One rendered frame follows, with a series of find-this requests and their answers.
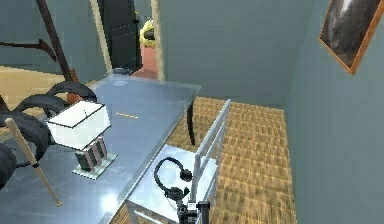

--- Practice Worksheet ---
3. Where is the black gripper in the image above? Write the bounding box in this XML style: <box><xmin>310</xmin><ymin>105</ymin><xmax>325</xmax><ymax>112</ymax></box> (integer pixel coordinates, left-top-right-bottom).
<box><xmin>177</xmin><ymin>202</ymin><xmax>190</xmax><ymax>224</ymax></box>

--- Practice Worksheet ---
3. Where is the black earphone with headband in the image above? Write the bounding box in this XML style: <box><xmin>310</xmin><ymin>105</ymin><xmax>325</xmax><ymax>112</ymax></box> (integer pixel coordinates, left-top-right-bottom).
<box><xmin>153</xmin><ymin>156</ymin><xmax>194</xmax><ymax>203</ymax></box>

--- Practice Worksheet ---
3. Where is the grey metal chair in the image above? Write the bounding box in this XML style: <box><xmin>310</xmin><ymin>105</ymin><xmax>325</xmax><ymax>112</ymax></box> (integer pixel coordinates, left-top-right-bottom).
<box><xmin>124</xmin><ymin>98</ymin><xmax>232</xmax><ymax>224</ymax></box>

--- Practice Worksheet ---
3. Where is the yellow pencil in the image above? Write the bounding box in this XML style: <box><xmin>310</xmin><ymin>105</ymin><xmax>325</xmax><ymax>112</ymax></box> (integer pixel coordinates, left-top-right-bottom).
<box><xmin>115</xmin><ymin>112</ymin><xmax>139</xmax><ymax>120</ymax></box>

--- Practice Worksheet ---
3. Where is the grey metal table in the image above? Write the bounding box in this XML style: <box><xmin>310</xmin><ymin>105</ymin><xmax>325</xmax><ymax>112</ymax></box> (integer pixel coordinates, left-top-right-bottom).
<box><xmin>0</xmin><ymin>73</ymin><xmax>203</xmax><ymax>224</ymax></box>

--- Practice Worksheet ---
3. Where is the white table lamp striped base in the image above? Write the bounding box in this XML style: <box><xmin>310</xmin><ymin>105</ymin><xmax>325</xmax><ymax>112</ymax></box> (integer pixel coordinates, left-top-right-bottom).
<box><xmin>45</xmin><ymin>100</ymin><xmax>119</xmax><ymax>181</ymax></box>

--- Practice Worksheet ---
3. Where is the tan wooden baseball bat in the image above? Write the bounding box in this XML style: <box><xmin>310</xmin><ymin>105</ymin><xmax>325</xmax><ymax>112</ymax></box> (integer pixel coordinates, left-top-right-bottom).
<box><xmin>4</xmin><ymin>117</ymin><xmax>63</xmax><ymax>208</ymax></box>

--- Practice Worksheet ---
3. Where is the yellow round shape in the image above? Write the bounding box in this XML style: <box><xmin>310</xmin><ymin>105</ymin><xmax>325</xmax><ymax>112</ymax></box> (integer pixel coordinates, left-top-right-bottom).
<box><xmin>138</xmin><ymin>18</ymin><xmax>156</xmax><ymax>48</ymax></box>

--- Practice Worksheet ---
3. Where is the dark room door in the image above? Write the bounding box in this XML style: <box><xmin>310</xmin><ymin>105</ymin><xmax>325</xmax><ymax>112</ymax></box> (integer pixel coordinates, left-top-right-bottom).
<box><xmin>97</xmin><ymin>0</ymin><xmax>144</xmax><ymax>74</ymax></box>

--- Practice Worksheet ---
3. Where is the brown wooden stand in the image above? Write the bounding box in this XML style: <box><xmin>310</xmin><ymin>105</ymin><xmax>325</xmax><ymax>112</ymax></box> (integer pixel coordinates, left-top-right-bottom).
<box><xmin>0</xmin><ymin>0</ymin><xmax>83</xmax><ymax>105</ymax></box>

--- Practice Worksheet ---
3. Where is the wood-framed dark picture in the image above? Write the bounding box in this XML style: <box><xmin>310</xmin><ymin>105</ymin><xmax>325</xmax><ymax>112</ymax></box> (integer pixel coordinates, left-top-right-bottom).
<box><xmin>317</xmin><ymin>0</ymin><xmax>384</xmax><ymax>76</ymax></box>

